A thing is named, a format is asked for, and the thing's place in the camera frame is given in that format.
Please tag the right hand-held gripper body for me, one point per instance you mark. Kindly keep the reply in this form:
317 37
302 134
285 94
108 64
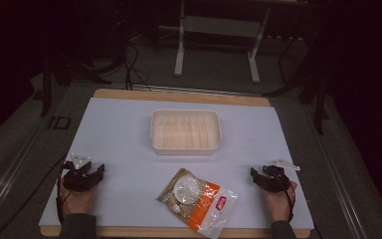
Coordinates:
274 179

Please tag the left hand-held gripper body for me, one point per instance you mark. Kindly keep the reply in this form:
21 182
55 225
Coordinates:
79 179

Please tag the orange and clear snack bag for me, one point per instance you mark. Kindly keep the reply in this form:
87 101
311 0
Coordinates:
197 202

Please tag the cream plastic tray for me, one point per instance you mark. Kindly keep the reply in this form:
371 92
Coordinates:
185 131

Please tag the person's left hand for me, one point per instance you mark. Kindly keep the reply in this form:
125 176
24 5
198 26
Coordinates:
78 200

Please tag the person's right hand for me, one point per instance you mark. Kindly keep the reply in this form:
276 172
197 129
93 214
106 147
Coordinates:
278 204

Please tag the white table mat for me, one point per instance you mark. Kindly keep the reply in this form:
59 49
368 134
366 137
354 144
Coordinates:
129 149

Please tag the black stand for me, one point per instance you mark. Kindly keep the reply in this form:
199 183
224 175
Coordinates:
318 96
46 86

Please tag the black rectangular floor bracket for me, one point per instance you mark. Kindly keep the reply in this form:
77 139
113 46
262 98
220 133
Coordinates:
59 122

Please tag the metal floor rail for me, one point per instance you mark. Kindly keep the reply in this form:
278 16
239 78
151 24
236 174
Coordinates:
10 172
341 186

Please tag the white metal desk frame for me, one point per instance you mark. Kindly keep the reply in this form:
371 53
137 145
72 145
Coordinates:
219 28

